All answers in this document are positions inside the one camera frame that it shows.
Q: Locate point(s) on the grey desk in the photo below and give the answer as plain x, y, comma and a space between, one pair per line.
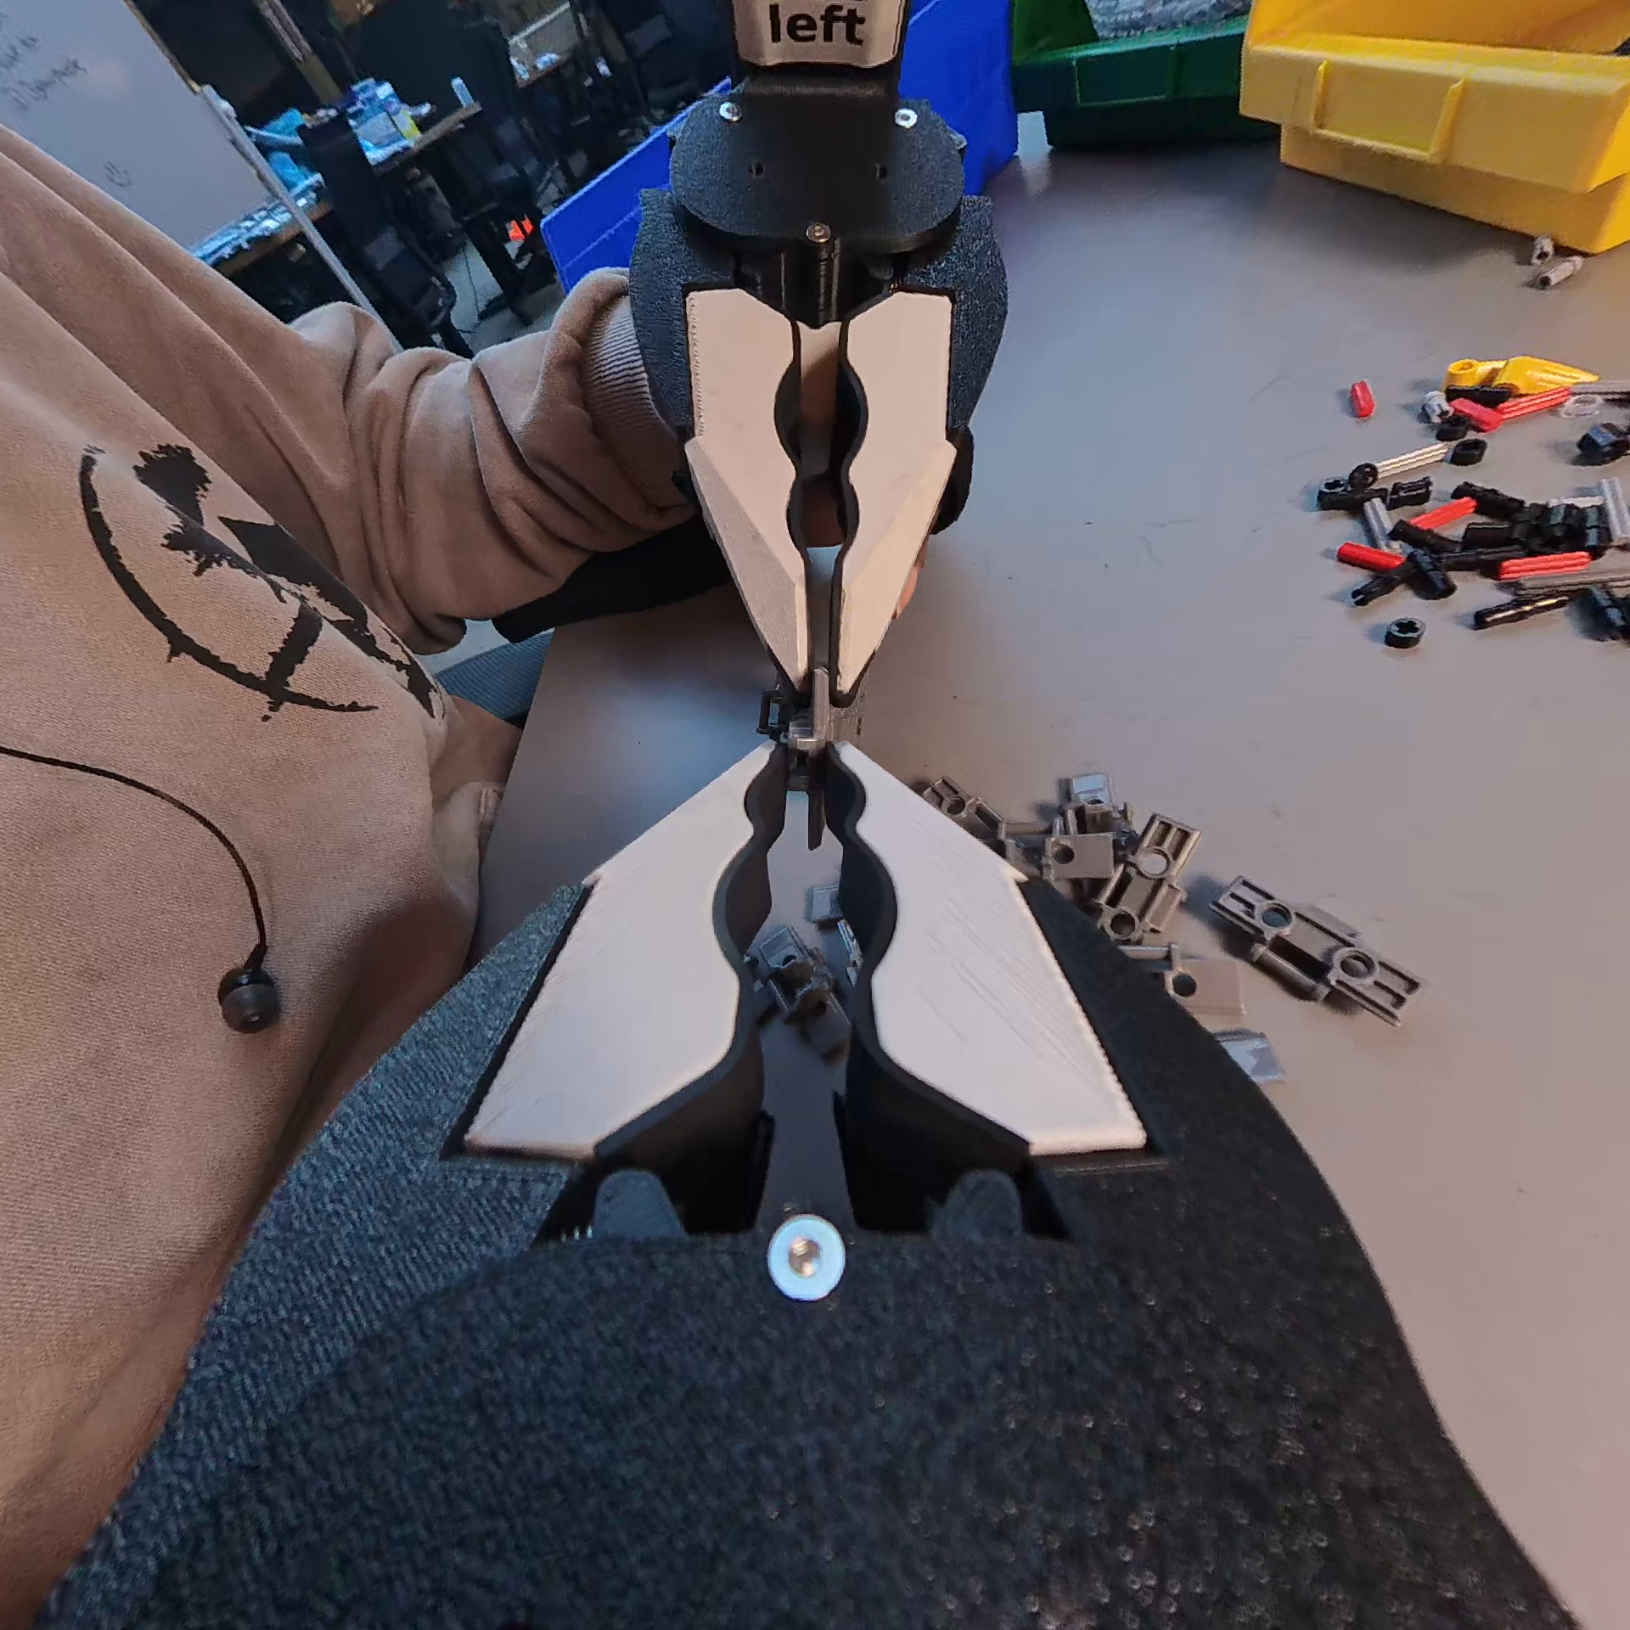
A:
1145, 572

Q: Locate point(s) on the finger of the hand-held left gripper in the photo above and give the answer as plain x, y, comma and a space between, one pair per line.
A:
737, 483
904, 508

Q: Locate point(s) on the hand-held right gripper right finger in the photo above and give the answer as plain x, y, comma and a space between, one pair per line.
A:
994, 1005

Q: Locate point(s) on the heap of track links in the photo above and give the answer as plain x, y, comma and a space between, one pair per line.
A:
1108, 865

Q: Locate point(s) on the whiteboard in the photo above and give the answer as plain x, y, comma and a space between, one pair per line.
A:
101, 114

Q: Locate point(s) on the cluttered work table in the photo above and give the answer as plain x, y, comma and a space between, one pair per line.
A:
382, 140

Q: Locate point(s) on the person's left forearm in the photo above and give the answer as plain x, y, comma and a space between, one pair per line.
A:
508, 444

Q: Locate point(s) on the black office chair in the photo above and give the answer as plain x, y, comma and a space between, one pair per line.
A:
382, 254

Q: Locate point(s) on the person's left hand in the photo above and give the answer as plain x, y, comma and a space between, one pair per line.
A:
662, 439

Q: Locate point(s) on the yellow plastic bin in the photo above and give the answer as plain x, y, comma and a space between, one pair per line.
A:
1401, 101

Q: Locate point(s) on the grey chair seat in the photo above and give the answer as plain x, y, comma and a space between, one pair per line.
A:
491, 681

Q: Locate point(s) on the black chair armrest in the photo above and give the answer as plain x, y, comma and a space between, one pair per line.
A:
598, 586

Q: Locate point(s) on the blue plastic bin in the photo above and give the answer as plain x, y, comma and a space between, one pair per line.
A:
968, 76
598, 229

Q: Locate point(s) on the beige printed hoodie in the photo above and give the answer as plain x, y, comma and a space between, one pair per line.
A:
153, 891

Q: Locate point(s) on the pile of small toy pins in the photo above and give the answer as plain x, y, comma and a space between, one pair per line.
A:
1490, 522

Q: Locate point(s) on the green crate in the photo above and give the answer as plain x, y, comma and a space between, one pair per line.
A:
1145, 83

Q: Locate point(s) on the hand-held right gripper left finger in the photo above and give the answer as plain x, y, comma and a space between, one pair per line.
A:
623, 1005

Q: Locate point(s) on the small grey toy pins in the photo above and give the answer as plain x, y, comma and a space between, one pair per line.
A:
1552, 264

